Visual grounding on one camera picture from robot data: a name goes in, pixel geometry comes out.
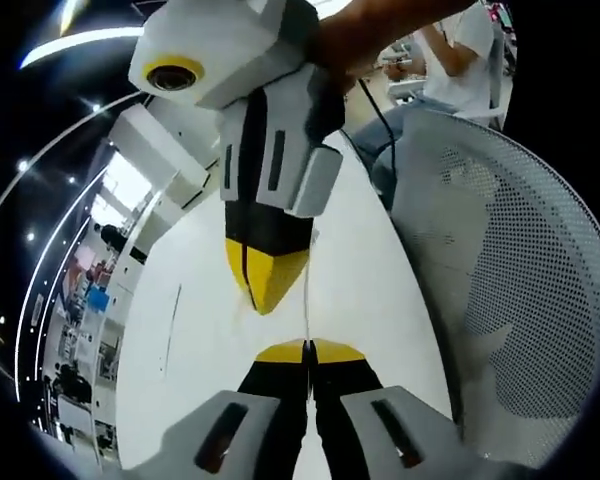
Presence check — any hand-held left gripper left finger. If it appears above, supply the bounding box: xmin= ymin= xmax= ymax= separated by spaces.
xmin=122 ymin=338 xmax=312 ymax=476

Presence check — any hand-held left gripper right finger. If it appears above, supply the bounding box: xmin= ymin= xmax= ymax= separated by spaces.
xmin=312 ymin=338 xmax=485 ymax=474

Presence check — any person's right hand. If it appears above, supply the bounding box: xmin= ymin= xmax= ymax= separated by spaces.
xmin=303 ymin=3 xmax=384 ymax=95

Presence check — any wide white square pillar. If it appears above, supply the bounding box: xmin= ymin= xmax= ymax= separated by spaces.
xmin=107 ymin=92 xmax=212 ymax=209

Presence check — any blue crate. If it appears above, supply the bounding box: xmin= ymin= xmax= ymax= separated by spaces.
xmin=86 ymin=286 xmax=111 ymax=315

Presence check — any grey mesh office chair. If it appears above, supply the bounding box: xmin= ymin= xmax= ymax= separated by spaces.
xmin=389 ymin=107 xmax=600 ymax=469

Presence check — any person's body in white shirt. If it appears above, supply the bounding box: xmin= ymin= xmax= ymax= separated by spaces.
xmin=352 ymin=0 xmax=501 ymax=196

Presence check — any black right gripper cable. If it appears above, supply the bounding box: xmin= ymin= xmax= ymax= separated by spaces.
xmin=357 ymin=77 xmax=399 ymax=201

